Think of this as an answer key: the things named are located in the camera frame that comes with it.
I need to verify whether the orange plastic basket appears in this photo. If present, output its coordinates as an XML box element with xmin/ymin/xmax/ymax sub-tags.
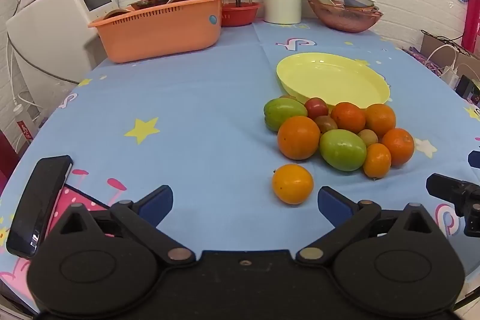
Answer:
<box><xmin>88</xmin><ymin>0</ymin><xmax>231</xmax><ymax>64</ymax></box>

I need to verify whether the white cable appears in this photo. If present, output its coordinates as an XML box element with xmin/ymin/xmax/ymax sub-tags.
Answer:
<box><xmin>425</xmin><ymin>43</ymin><xmax>467</xmax><ymax>70</ymax></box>

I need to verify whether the green mango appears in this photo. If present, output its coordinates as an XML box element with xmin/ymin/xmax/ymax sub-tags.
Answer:
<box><xmin>263</xmin><ymin>97</ymin><xmax>308</xmax><ymax>132</ymax></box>
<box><xmin>319</xmin><ymin>129</ymin><xmax>367</xmax><ymax>172</ymax></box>

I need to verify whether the white charger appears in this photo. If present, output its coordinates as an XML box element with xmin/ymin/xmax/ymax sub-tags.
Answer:
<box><xmin>442</xmin><ymin>66</ymin><xmax>460</xmax><ymax>85</ymax></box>

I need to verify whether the black smartphone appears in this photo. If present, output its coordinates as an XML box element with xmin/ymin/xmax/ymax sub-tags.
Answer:
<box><xmin>6</xmin><ymin>155</ymin><xmax>74</xmax><ymax>259</ymax></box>

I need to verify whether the cardboard box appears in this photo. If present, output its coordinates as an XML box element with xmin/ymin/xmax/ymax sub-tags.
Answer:
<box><xmin>420</xmin><ymin>29</ymin><xmax>480</xmax><ymax>81</ymax></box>

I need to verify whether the white bottle red label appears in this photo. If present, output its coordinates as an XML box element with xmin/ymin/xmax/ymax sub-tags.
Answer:
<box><xmin>13</xmin><ymin>103</ymin><xmax>37</xmax><ymax>141</ymax></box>

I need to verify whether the yellow plastic plate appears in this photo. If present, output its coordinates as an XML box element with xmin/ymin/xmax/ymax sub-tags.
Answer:
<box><xmin>276</xmin><ymin>52</ymin><xmax>391</xmax><ymax>111</ymax></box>

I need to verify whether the yellowish orange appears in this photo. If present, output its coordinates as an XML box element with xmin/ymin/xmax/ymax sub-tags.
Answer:
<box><xmin>272</xmin><ymin>163</ymin><xmax>314</xmax><ymax>205</ymax></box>

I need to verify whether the dark metal dish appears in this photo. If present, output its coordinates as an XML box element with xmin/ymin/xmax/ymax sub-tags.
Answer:
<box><xmin>130</xmin><ymin>0</ymin><xmax>169</xmax><ymax>10</ymax></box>

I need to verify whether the white appliance with screen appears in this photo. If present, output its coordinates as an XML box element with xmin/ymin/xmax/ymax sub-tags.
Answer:
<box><xmin>5</xmin><ymin>0</ymin><xmax>119</xmax><ymax>96</ymax></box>

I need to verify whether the small orange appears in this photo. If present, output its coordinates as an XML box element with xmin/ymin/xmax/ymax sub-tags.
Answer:
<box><xmin>362</xmin><ymin>142</ymin><xmax>392</xmax><ymax>179</ymax></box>

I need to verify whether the red panel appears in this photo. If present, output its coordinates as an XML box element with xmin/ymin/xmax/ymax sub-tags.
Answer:
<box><xmin>462</xmin><ymin>0</ymin><xmax>480</xmax><ymax>54</ymax></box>

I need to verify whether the blue printed tablecloth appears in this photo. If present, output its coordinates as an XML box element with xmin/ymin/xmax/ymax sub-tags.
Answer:
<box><xmin>0</xmin><ymin>18</ymin><xmax>480</xmax><ymax>320</ymax></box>

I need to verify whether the red cherry tomato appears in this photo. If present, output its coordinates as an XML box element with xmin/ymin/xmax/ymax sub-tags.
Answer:
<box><xmin>304</xmin><ymin>97</ymin><xmax>329</xmax><ymax>120</ymax></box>

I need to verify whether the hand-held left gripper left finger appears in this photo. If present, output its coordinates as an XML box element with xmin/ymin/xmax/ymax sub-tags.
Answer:
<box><xmin>45</xmin><ymin>185</ymin><xmax>196</xmax><ymax>266</ymax></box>

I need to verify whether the red plastic colander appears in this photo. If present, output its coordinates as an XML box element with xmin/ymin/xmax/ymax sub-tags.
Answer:
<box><xmin>221</xmin><ymin>1</ymin><xmax>261</xmax><ymax>27</ymax></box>

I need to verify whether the pink glass bowl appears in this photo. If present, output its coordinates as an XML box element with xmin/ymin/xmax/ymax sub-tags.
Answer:
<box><xmin>307</xmin><ymin>0</ymin><xmax>384</xmax><ymax>34</ymax></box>

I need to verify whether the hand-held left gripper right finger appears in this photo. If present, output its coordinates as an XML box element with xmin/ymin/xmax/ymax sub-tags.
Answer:
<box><xmin>296</xmin><ymin>186</ymin><xmax>449</xmax><ymax>265</ymax></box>

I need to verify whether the black box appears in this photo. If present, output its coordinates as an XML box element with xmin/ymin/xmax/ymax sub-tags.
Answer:
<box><xmin>455</xmin><ymin>74</ymin><xmax>480</xmax><ymax>106</ymax></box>

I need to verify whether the pink patterned cloth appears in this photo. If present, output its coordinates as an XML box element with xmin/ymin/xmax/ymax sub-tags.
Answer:
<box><xmin>401</xmin><ymin>46</ymin><xmax>451</xmax><ymax>79</ymax></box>

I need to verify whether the brown cherry tomato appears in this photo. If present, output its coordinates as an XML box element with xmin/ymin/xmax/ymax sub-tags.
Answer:
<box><xmin>314</xmin><ymin>115</ymin><xmax>339</xmax><ymax>134</ymax></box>

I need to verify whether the small brown kiwi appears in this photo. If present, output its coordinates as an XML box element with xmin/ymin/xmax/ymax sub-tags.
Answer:
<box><xmin>357</xmin><ymin>129</ymin><xmax>379</xmax><ymax>147</ymax></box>

